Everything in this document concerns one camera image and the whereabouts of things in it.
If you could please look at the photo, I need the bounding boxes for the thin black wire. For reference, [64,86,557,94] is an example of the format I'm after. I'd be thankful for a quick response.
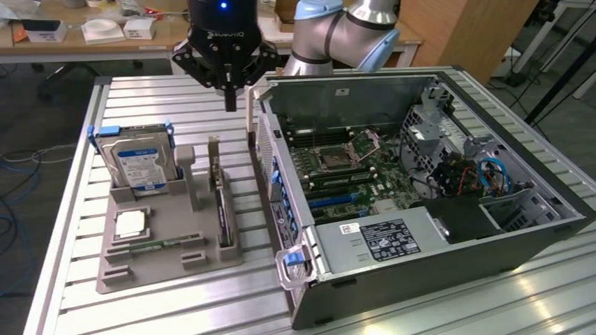
[397,132,422,175]

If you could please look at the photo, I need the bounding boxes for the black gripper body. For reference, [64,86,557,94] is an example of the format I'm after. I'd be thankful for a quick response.
[185,0,264,92]

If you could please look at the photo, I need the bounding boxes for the CPU socket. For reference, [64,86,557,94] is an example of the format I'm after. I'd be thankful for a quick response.
[312,143,360,172]

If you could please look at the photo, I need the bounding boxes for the blue expansion slot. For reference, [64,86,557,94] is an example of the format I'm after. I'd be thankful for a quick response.
[308,194,354,210]

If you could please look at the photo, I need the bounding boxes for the graphics card with metal bracket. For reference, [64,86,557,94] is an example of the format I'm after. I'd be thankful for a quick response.
[206,135,236,251]

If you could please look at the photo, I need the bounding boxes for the black open PC case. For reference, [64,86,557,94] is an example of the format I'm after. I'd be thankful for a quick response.
[245,66,596,331]

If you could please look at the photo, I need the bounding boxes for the white floor cable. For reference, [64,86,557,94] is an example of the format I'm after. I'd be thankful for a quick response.
[0,146,76,165]

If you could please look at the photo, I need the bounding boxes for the blue floor cable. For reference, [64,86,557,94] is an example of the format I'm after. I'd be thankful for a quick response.
[0,153,45,297]

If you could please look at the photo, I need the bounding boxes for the black slanted pole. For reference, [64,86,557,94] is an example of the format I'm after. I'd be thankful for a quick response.
[524,20,596,126]

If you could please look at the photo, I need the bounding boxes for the brown cardboard box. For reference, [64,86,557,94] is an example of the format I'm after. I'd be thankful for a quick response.
[273,0,298,24]

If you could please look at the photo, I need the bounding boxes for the green motherboard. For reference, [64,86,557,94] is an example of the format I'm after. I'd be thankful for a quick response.
[277,117,422,226]

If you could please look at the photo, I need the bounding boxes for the perforated metal disk cage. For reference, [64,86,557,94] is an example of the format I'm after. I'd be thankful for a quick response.
[400,103,469,168]

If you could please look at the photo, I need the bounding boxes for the silver CPU chip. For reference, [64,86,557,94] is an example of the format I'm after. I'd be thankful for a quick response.
[113,211,149,238]

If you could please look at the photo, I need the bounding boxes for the blue disk wire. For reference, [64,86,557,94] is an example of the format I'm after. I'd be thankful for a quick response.
[477,156,514,197]

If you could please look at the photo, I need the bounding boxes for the hard disk with blue caddy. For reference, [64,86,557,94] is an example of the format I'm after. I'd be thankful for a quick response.
[86,120,177,196]

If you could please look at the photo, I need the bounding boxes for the grey power supply unit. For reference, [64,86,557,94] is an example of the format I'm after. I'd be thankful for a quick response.
[306,205,452,276]

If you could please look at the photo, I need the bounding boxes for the white box black lid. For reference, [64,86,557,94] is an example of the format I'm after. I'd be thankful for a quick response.
[20,19,69,43]

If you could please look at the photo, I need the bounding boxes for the wooden cabinet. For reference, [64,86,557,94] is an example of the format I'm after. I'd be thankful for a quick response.
[398,0,541,85]

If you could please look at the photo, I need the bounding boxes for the white paper stack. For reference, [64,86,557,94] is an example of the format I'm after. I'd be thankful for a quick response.
[262,19,294,43]

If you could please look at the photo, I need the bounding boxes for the white desk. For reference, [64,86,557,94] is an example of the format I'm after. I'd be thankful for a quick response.
[541,0,596,101]

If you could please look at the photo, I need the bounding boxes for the open metal disk bay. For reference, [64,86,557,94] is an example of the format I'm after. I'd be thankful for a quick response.
[477,181,576,235]

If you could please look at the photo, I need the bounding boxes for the red wire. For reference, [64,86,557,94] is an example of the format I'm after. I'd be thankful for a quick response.
[458,165,480,196]

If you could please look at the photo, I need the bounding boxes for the plain white box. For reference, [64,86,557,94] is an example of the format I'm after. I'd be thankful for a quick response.
[121,18,157,40]

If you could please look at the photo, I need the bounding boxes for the grey parts rack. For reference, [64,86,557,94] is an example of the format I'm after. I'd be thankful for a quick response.
[94,144,242,295]

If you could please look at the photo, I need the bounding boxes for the green RAM stick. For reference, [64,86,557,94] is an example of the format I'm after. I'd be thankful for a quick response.
[128,235,196,254]

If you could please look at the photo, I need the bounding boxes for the grey packets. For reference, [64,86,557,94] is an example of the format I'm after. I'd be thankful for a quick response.
[118,0,146,17]

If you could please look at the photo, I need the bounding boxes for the red white cable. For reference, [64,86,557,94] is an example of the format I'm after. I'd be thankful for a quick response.
[144,6,188,17]

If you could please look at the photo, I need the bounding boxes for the metal socket cover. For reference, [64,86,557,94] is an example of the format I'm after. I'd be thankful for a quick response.
[344,128,386,164]

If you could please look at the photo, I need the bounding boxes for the wooden desk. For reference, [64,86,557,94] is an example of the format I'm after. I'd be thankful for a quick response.
[0,0,425,66]

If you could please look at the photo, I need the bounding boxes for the black chair base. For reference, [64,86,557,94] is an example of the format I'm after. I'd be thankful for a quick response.
[30,62,101,103]

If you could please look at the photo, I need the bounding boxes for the white box round hollow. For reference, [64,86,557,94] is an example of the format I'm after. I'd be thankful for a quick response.
[81,19,128,45]

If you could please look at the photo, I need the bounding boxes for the RAM stick with white label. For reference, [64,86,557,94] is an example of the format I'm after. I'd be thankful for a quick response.
[306,167,378,189]

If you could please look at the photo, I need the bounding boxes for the clear plastic bag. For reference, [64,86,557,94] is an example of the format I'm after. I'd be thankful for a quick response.
[0,0,42,27]

